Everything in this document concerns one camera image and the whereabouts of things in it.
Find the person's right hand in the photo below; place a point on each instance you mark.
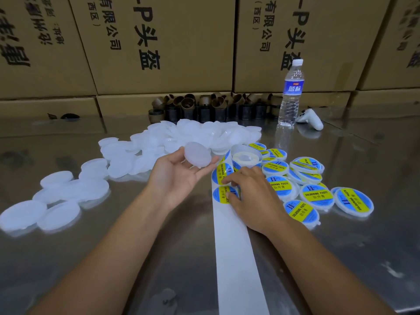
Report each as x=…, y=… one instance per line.
x=256, y=203

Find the person's left hand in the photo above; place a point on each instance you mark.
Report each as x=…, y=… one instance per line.
x=170, y=180

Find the pile of white plastic lids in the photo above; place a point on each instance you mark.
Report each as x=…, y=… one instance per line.
x=151, y=144

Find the sticker roll with backing strip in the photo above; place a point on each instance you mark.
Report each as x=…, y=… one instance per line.
x=239, y=272

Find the person's left forearm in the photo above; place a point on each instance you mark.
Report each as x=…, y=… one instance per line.
x=92, y=272

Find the person's right forearm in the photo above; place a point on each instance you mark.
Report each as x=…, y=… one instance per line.
x=331, y=275

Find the row of dark cardboard tubes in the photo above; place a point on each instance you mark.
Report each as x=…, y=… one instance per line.
x=197, y=108

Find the white handheld controller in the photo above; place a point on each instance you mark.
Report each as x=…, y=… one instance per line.
x=310, y=119

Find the clear plastic water bottle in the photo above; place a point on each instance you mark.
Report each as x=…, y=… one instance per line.
x=291, y=96

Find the stack of brown cardboard boxes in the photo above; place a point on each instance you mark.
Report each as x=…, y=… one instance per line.
x=164, y=46

